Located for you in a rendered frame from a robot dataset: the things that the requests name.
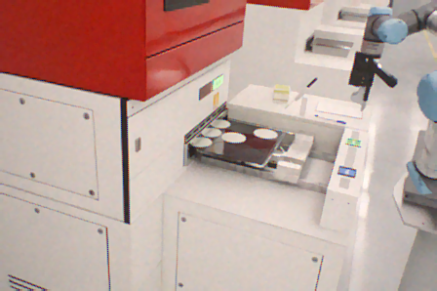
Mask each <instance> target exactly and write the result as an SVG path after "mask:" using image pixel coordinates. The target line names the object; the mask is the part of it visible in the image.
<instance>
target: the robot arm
mask: <svg viewBox="0 0 437 291"><path fill-rule="evenodd" d="M392 14H393V9H391V8H388V7H371V8H370V11H369V13H368V16H367V21H366V25H365V32H364V35H363V39H362V45H361V49H360V51H361V52H360V51H356V53H355V55H354V63H353V66H352V68H351V73H350V76H349V83H348V85H354V87H359V86H360V87H359V91H358V92H353V93H352V94H351V98H350V99H351V100H352V101H353V102H355V103H357V104H360V105H361V111H363V110H364V108H366V104H367V101H368V98H369V93H370V90H371V87H372V86H373V83H374V77H375V74H376V75H377V76H378V77H380V78H381V80H383V81H384V82H385V84H386V85H388V86H389V87H391V88H394V87H395V86H396V84H398V79H397V78H396V77H394V75H391V74H390V73H389V72H388V71H387V70H385V69H384V67H382V66H381V65H379V63H378V62H377V61H375V60H379V59H380V58H381V53H382V52H383V49H384V43H389V44H391V45H395V44H398V43H401V42H402V40H404V39H405V38H406V37H407V36H408V35H412V34H414V33H418V32H421V31H423V30H428V32H430V33H431V34H433V35H434V36H435V37H437V1H431V2H430V3H427V4H425V5H423V6H418V7H417V8H413V9H411V10H409V11H405V12H403V13H401V14H397V15H395V16H392ZM367 59H368V60H367ZM365 87H366V89H365ZM364 91H365V93H364ZM417 103H418V105H419V109H420V111H421V113H422V114H423V115H424V116H425V117H426V118H427V119H429V120H428V123H427V131H426V134H425V138H424V146H423V148H422V149H421V150H420V151H419V152H418V153H417V157H416V159H414V160H413V159H412V160H411V161H409V162H407V171H408V173H409V174H410V178H411V179H412V182H413V184H414V185H415V188H416V189H417V191H418V192H419V193H420V194H430V193H431V194H432V193H433V192H435V191H437V69H435V70H434V71H432V72H430V73H428V74H425V75H424V76H423V77H422V78H421V79H419V82H418V84H417Z"/></svg>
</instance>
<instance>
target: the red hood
mask: <svg viewBox="0 0 437 291"><path fill-rule="evenodd" d="M246 3H247V0H0V71H3V72H10V73H13V74H16V75H23V76H26V77H33V78H36V79H40V80H47V81H50V82H57V83H60V84H62V85H69V86H72V87H79V88H83V89H86V90H93V91H96V92H100V93H106V94H109V95H115V96H119V97H122V98H129V99H130V100H136V101H140V102H143V103H144V102H145V101H147V100H150V98H153V97H155V96H156V95H158V94H160V93H162V92H163V91H166V90H167V89H169V88H171V87H172V86H175V85H176V84H177V83H179V82H180V81H183V80H184V79H186V78H188V77H189V76H192V75H193V74H195V73H197V72H198V71H200V70H202V69H205V67H207V66H210V65H211V64H213V63H215V62H217V61H219V60H221V59H223V58H225V57H226V56H228V55H230V54H231V53H234V52H235V51H236V50H239V49H241V48H242V46H243V32H244V25H245V17H246Z"/></svg>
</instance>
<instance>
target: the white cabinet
mask: <svg viewBox="0 0 437 291"><path fill-rule="evenodd" d="M346 248H347V247H345V246H340V245H337V244H335V243H331V242H328V241H323V240H321V239H318V238H313V237H311V236H308V235H303V234H301V233H296V232H293V231H291V230H286V229H279V228H277V227H275V226H270V225H268V224H265V223H260V222H258V221H253V220H250V219H248V218H243V217H241V216H236V215H233V214H231V213H226V212H223V211H220V210H217V209H215V208H210V207H207V206H203V205H200V204H195V203H193V202H190V201H185V200H183V199H178V198H175V197H173V196H169V195H166V194H163V237H162V280H161V291H337V287H338V280H339V277H340V271H341V269H342V266H343V259H344V256H345V251H346Z"/></svg>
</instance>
